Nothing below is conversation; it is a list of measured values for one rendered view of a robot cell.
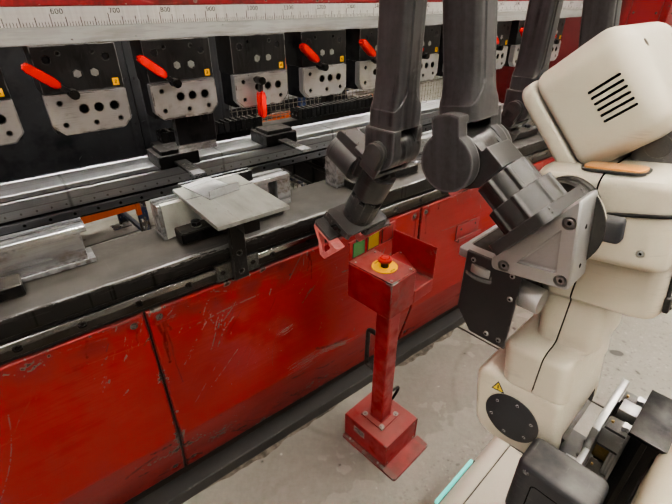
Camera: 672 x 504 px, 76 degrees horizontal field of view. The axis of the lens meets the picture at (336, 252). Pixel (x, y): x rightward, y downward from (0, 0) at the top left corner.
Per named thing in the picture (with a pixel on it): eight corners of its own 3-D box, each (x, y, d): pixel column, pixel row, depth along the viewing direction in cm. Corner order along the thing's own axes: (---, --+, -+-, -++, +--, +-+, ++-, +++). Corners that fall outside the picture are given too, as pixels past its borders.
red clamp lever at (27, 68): (24, 61, 75) (82, 93, 83) (21, 59, 78) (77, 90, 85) (19, 70, 76) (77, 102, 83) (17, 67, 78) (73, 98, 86)
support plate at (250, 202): (218, 231, 91) (217, 227, 90) (173, 193, 109) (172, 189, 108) (289, 209, 101) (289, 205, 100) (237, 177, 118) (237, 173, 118)
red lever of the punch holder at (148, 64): (141, 53, 86) (183, 82, 93) (135, 51, 89) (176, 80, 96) (137, 61, 86) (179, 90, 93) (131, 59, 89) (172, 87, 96)
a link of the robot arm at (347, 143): (384, 153, 62) (421, 141, 67) (335, 104, 66) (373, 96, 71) (355, 209, 71) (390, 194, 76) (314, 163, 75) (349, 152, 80)
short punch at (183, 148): (180, 154, 107) (173, 115, 102) (177, 152, 108) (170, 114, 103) (218, 147, 112) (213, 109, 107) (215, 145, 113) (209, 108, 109)
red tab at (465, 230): (458, 242, 176) (460, 227, 173) (454, 241, 178) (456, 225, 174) (480, 232, 184) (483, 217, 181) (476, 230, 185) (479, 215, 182)
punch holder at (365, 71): (359, 90, 129) (360, 28, 120) (341, 86, 135) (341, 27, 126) (394, 85, 137) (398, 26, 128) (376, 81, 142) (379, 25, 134)
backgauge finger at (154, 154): (180, 186, 114) (176, 168, 112) (148, 160, 132) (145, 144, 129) (222, 176, 120) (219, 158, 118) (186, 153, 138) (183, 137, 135)
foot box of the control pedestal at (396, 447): (394, 482, 146) (396, 461, 140) (341, 436, 161) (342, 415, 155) (428, 445, 158) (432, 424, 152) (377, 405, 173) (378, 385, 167)
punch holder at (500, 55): (481, 71, 161) (489, 21, 152) (462, 69, 166) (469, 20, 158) (504, 68, 169) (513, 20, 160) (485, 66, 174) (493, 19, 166)
